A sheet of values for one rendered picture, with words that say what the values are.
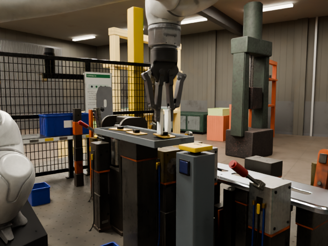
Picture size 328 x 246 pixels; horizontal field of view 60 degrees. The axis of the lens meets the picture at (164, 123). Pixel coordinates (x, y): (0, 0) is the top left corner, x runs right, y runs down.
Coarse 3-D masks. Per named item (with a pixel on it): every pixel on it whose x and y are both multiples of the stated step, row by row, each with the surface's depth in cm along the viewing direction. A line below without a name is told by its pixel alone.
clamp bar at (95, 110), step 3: (96, 108) 153; (99, 108) 154; (102, 108) 156; (93, 111) 154; (96, 111) 153; (99, 111) 154; (102, 111) 157; (96, 114) 154; (99, 114) 154; (96, 117) 155; (99, 117) 154; (96, 120) 156; (99, 120) 155; (96, 123) 157; (99, 123) 155; (99, 126) 155
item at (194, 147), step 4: (180, 144) 70; (184, 144) 70; (188, 144) 70; (192, 144) 70; (196, 144) 70; (200, 144) 70; (204, 144) 70; (208, 144) 70; (180, 148) 70; (184, 148) 68; (188, 148) 67; (192, 148) 66; (196, 148) 66; (200, 148) 66; (204, 148) 67; (208, 148) 68; (212, 148) 69; (192, 152) 69; (196, 152) 66; (200, 152) 69
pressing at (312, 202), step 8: (224, 168) 110; (224, 176) 99; (232, 176) 99; (256, 176) 99; (264, 176) 99; (272, 176) 99; (232, 184) 92; (240, 184) 89; (248, 184) 89; (296, 184) 90; (304, 184) 90; (296, 192) 82; (312, 192) 82; (320, 192) 82; (296, 200) 75; (304, 200) 76; (312, 200) 76; (320, 200) 76; (304, 208) 73; (312, 208) 72; (320, 208) 71
